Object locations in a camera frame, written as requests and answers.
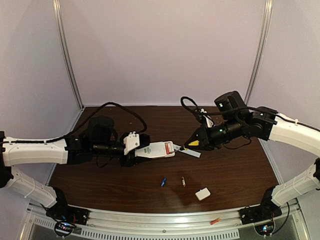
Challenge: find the black braided cable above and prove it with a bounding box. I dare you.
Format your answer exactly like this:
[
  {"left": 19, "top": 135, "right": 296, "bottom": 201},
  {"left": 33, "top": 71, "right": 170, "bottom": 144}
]
[
  {"left": 180, "top": 96, "right": 320, "bottom": 131},
  {"left": 0, "top": 101, "right": 148, "bottom": 146}
]

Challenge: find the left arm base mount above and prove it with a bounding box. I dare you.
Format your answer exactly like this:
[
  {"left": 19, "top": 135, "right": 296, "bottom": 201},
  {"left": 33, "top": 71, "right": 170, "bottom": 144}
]
[{"left": 43, "top": 205, "right": 90, "bottom": 238}]

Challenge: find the right black braided cable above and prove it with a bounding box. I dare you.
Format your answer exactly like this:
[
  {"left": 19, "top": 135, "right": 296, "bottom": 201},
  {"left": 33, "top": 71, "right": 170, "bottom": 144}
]
[{"left": 180, "top": 96, "right": 320, "bottom": 131}]

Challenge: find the gold white battery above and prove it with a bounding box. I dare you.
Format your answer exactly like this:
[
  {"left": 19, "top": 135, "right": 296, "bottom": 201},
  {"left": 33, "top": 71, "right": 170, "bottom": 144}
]
[{"left": 181, "top": 176, "right": 186, "bottom": 187}]

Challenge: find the yellow handled screwdriver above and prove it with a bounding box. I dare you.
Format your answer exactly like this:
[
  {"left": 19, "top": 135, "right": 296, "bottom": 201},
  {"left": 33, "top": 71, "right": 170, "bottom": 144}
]
[{"left": 173, "top": 140, "right": 200, "bottom": 151}]

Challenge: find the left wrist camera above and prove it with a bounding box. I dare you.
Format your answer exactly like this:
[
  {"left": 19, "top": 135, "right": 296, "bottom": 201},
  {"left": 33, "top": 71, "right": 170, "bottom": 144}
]
[{"left": 123, "top": 131, "right": 151, "bottom": 156}]

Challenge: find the left black braided cable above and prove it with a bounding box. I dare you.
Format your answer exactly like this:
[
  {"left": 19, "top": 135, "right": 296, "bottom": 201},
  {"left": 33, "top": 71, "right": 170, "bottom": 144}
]
[{"left": 0, "top": 101, "right": 148, "bottom": 146}]

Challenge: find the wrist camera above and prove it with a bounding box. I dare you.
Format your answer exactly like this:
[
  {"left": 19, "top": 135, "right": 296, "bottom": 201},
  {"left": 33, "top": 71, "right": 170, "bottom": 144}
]
[
  {"left": 196, "top": 108, "right": 215, "bottom": 128},
  {"left": 123, "top": 131, "right": 151, "bottom": 156}
]

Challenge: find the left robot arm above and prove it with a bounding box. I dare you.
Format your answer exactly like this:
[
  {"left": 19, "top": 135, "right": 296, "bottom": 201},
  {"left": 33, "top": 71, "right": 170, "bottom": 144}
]
[{"left": 0, "top": 116, "right": 142, "bottom": 209}]

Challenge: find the curved aluminium front rail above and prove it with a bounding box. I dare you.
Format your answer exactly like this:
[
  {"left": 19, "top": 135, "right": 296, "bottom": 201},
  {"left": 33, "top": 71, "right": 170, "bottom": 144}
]
[{"left": 18, "top": 202, "right": 311, "bottom": 240}]

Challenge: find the aluminium frame post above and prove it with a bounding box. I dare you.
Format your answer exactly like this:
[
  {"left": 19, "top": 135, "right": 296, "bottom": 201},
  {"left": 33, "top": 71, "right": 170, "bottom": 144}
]
[
  {"left": 52, "top": 0, "right": 84, "bottom": 110},
  {"left": 244, "top": 0, "right": 273, "bottom": 104}
]

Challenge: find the red battery in remote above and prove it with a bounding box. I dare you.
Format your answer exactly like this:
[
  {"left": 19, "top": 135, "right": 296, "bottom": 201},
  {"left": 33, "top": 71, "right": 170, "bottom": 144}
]
[{"left": 164, "top": 141, "right": 175, "bottom": 155}]

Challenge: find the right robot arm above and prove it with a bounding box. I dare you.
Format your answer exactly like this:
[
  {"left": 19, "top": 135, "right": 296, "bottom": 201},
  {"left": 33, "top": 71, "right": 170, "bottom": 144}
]
[{"left": 180, "top": 90, "right": 320, "bottom": 209}]

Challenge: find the small white battery cover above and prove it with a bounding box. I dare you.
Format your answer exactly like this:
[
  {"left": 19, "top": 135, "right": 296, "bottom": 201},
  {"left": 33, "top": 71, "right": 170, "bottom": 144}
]
[{"left": 195, "top": 187, "right": 211, "bottom": 201}]

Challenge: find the white air conditioner remote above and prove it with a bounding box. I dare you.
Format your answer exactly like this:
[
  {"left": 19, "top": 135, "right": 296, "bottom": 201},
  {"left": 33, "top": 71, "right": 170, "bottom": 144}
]
[{"left": 135, "top": 141, "right": 176, "bottom": 159}]

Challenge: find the left aluminium frame post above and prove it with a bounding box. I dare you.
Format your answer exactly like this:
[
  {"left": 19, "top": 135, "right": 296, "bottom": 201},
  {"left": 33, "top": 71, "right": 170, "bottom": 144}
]
[{"left": 52, "top": 0, "right": 84, "bottom": 110}]

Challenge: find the red yellow battery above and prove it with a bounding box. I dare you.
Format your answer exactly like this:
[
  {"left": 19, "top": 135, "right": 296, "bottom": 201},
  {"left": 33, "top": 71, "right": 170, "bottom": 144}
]
[{"left": 210, "top": 218, "right": 221, "bottom": 225}]

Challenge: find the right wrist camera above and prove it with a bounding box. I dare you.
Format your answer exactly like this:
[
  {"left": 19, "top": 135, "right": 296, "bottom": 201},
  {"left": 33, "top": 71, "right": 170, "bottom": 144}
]
[{"left": 196, "top": 108, "right": 215, "bottom": 128}]

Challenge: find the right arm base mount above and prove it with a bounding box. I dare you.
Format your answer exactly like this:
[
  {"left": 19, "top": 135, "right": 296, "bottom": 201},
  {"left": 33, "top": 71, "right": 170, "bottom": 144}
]
[{"left": 238, "top": 205, "right": 282, "bottom": 237}]

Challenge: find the right aluminium frame post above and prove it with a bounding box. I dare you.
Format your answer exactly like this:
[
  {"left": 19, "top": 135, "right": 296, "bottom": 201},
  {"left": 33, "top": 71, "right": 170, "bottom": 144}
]
[{"left": 244, "top": 0, "right": 273, "bottom": 104}]

